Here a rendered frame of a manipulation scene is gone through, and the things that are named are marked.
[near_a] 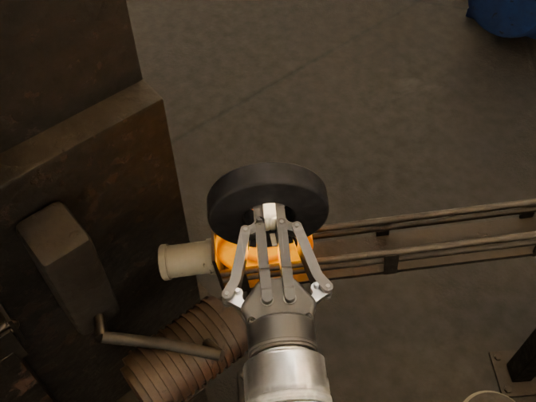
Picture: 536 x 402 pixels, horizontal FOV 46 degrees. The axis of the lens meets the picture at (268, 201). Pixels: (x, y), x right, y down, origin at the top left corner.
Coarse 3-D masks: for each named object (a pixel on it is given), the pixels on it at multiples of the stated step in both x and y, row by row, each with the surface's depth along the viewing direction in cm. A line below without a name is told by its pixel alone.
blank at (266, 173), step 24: (240, 168) 75; (264, 168) 74; (288, 168) 74; (216, 192) 76; (240, 192) 74; (264, 192) 74; (288, 192) 74; (312, 192) 75; (216, 216) 78; (240, 216) 78; (288, 216) 81; (312, 216) 79
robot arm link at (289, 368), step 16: (272, 352) 63; (288, 352) 63; (304, 352) 64; (256, 368) 63; (272, 368) 62; (288, 368) 62; (304, 368) 62; (320, 368) 64; (256, 384) 63; (272, 384) 62; (288, 384) 61; (304, 384) 62; (320, 384) 63; (256, 400) 62; (272, 400) 61; (288, 400) 61; (320, 400) 62
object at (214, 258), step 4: (212, 232) 100; (212, 236) 100; (212, 240) 99; (212, 244) 99; (212, 248) 98; (216, 248) 100; (212, 252) 98; (216, 252) 99; (212, 256) 97; (216, 256) 99; (212, 260) 97; (216, 260) 98; (216, 264) 98; (220, 264) 103; (216, 268) 99; (220, 268) 102; (224, 268) 107; (216, 272) 100; (220, 276) 101; (220, 280) 102; (220, 284) 103; (224, 284) 104
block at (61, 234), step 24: (48, 216) 92; (72, 216) 92; (24, 240) 90; (48, 240) 90; (72, 240) 90; (48, 264) 88; (72, 264) 91; (96, 264) 95; (72, 288) 94; (96, 288) 99; (72, 312) 99; (96, 312) 103
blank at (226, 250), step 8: (216, 240) 100; (224, 240) 96; (312, 240) 99; (224, 248) 98; (232, 248) 98; (256, 248) 103; (272, 248) 103; (312, 248) 100; (224, 256) 100; (232, 256) 100; (248, 256) 101; (256, 256) 102; (272, 256) 103; (296, 256) 102; (224, 264) 102; (232, 264) 102; (248, 264) 102; (256, 264) 103
